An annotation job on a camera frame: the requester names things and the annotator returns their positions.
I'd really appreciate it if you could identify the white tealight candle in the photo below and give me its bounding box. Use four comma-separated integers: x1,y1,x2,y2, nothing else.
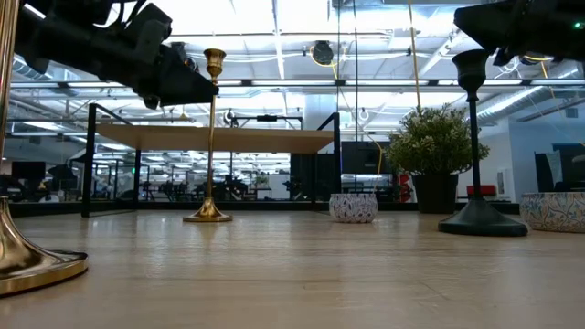
519,191,585,234

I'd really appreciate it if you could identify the yellow hanging cable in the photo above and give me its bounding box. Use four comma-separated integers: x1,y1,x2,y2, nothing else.
406,0,422,113

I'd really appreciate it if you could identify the tall gold candlestick holder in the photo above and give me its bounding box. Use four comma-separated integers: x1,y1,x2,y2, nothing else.
182,48,234,224
0,0,90,297

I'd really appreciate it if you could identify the red seat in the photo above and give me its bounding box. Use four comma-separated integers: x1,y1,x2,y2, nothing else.
465,184,497,197

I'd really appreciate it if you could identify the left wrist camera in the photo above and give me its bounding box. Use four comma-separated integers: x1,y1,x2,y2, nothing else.
132,3,174,65

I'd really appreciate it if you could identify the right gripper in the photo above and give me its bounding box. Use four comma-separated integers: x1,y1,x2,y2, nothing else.
453,0,585,68

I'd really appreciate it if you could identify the green plant in black pot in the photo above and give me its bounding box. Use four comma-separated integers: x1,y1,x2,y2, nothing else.
386,103,491,215

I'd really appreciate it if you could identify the black background screen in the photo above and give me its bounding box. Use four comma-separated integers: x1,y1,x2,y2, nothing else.
340,140,393,175

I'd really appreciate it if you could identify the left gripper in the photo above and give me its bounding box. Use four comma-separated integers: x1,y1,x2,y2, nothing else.
13,0,220,111

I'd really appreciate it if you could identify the wooden shelf with black legs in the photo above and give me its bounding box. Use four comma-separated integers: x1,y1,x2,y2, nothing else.
80,102,342,218

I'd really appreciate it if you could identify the black candlestick holder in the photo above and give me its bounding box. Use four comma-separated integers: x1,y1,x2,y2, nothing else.
437,48,529,238

